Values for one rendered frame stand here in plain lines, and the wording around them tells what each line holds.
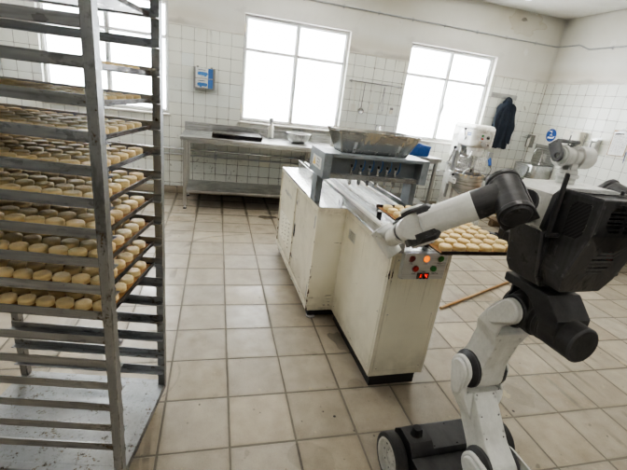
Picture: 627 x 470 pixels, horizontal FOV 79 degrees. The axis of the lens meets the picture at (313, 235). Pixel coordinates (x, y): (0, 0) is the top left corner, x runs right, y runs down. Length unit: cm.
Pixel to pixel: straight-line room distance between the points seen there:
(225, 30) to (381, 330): 436
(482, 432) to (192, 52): 498
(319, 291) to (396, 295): 80
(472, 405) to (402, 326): 61
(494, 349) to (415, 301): 64
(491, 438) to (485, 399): 13
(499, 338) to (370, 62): 482
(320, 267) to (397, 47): 407
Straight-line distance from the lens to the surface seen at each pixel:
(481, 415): 171
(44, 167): 126
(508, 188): 119
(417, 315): 215
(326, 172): 238
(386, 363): 225
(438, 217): 121
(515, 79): 706
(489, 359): 160
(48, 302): 147
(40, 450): 191
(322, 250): 254
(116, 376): 145
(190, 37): 551
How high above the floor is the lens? 149
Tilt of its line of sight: 20 degrees down
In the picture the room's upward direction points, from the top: 7 degrees clockwise
